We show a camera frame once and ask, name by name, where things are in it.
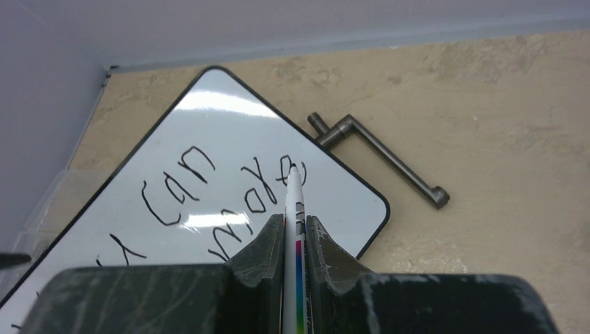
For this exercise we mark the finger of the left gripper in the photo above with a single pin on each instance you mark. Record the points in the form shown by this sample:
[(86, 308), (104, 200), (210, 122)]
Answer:
[(10, 260)]

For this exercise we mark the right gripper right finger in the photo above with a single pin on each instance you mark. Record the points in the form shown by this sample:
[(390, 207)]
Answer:
[(337, 303)]

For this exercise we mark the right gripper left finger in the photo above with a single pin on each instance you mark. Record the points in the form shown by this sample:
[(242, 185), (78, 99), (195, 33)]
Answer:
[(257, 281)]

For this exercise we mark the whiteboard metal stand handle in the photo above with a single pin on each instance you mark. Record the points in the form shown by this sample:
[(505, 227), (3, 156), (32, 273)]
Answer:
[(329, 137)]

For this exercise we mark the white whiteboard black frame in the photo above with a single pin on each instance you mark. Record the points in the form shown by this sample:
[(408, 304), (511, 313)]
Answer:
[(199, 186)]

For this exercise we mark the white whiteboard marker pen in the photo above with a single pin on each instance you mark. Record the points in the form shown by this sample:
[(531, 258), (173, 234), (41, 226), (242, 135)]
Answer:
[(295, 298)]

